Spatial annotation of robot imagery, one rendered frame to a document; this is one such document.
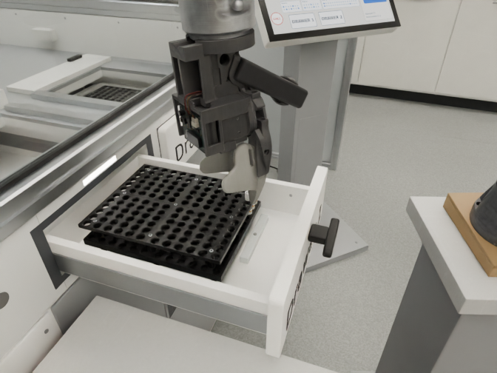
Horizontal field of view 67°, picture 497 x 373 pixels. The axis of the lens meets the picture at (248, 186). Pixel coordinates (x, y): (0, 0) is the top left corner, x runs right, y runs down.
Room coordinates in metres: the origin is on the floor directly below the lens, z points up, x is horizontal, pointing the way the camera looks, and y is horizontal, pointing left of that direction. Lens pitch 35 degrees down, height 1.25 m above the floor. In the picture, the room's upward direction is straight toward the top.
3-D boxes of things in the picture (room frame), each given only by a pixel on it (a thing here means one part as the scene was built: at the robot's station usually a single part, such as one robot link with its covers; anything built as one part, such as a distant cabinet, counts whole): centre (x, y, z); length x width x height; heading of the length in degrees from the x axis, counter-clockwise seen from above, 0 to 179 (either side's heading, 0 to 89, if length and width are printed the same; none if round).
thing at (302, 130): (1.40, -0.25, 0.51); 0.50 x 0.45 x 1.02; 24
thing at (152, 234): (0.46, 0.11, 0.87); 0.22 x 0.18 x 0.06; 71
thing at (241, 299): (0.46, 0.12, 0.86); 0.40 x 0.26 x 0.06; 71
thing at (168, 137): (0.79, 0.12, 0.87); 0.29 x 0.02 x 0.11; 161
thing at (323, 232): (0.38, -0.10, 0.91); 0.07 x 0.04 x 0.01; 161
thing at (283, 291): (0.39, -0.08, 0.87); 0.29 x 0.02 x 0.11; 161
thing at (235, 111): (0.40, 0.03, 1.10); 0.09 x 0.08 x 0.12; 124
